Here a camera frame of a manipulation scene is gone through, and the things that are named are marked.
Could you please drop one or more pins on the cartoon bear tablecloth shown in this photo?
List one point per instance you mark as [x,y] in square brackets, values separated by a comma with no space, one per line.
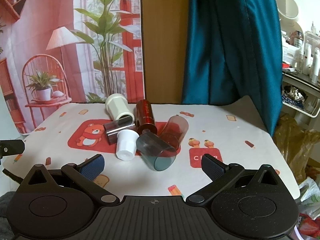
[231,134]

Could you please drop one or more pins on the white plastic cup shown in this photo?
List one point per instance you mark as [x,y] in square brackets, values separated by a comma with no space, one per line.
[126,144]

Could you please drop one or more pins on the reddish-brown translucent cup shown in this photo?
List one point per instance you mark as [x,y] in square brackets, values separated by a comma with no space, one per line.
[174,131]

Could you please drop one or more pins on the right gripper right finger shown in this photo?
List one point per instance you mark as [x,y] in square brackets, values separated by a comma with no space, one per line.
[223,177]

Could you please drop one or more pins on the white round mirror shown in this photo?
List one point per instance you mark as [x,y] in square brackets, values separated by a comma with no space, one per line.
[287,9]

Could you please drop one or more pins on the yellow plastic bag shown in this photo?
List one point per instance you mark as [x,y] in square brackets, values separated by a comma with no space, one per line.
[294,144]

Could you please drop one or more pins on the teal curtain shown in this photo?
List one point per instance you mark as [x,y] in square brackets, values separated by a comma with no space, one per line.
[233,50]

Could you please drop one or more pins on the printed room backdrop cloth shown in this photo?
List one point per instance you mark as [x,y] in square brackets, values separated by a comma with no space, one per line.
[60,51]

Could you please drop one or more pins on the white storage shelf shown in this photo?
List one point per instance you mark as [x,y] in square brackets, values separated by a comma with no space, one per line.
[300,88]

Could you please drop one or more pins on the dark brown translucent cup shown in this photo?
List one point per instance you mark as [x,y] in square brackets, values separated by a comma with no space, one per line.
[113,128]

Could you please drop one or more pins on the red metallic tumbler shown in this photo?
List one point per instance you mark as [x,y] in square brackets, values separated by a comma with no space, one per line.
[144,118]

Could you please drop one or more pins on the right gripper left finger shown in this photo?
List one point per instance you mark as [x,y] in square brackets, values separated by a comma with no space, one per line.
[82,176]

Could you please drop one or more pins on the grey-blue translucent cup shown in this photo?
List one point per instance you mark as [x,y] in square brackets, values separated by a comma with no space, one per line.
[156,152]

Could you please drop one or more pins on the cream faceted cup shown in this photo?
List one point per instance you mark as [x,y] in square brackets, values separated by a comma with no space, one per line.
[117,107]

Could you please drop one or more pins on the strawberry print bag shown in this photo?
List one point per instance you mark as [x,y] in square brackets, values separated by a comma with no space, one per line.
[308,205]

